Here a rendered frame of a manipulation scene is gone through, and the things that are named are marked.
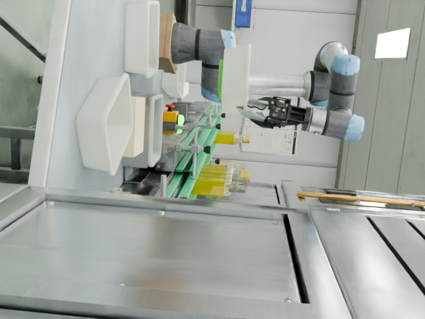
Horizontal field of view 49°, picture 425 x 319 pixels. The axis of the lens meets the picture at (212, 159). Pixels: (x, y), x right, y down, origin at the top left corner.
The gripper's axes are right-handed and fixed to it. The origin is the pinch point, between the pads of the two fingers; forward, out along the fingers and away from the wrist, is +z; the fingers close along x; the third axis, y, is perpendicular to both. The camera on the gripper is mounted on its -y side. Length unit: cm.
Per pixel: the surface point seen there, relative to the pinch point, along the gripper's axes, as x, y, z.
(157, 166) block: 20.7, -26.6, 25.3
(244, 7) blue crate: -255, -500, 44
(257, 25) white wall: -261, -565, 24
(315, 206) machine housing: 20, -77, -39
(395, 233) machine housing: 29, 65, -29
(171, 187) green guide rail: 27.2, -15.6, 17.2
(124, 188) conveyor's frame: 30.9, -3.6, 29.3
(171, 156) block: 16.3, -25.7, 21.3
